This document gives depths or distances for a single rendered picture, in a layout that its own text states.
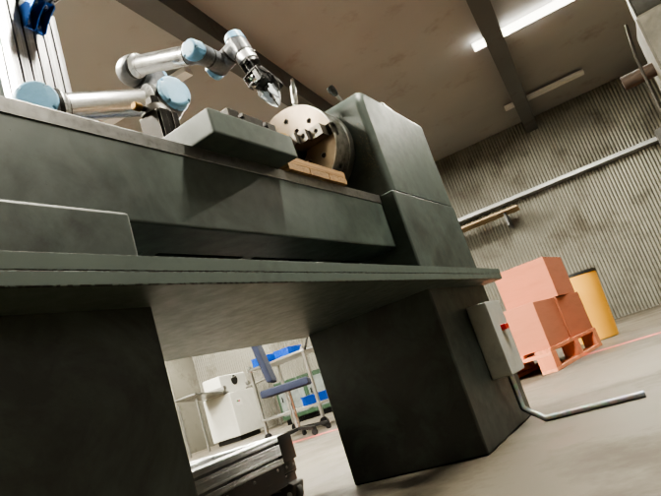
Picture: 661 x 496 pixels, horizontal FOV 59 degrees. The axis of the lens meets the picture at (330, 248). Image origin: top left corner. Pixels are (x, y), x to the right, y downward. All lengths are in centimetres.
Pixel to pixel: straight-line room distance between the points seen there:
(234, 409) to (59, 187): 958
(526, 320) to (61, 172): 340
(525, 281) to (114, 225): 391
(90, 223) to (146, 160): 24
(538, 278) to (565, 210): 594
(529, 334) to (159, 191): 321
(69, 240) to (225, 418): 972
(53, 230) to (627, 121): 1023
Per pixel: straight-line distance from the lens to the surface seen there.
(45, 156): 100
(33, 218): 88
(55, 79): 251
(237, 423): 1044
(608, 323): 589
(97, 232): 94
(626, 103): 1083
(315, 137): 188
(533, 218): 1050
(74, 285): 75
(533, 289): 460
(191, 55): 225
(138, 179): 109
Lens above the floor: 32
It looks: 13 degrees up
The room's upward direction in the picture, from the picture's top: 18 degrees counter-clockwise
